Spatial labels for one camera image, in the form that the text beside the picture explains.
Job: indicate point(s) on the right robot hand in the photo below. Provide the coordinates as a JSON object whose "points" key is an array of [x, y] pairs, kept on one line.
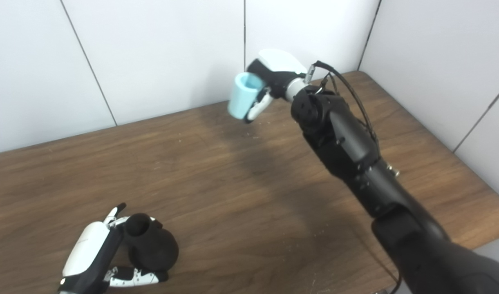
{"points": [[280, 65]]}

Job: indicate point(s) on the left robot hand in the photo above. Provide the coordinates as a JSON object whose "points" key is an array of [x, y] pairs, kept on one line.
{"points": [[88, 249]]}

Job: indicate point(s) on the black nozzle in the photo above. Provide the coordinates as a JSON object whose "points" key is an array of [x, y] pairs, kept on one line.
{"points": [[155, 247]]}

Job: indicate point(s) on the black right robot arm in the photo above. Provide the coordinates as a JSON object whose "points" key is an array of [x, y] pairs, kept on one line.
{"points": [[408, 232]]}

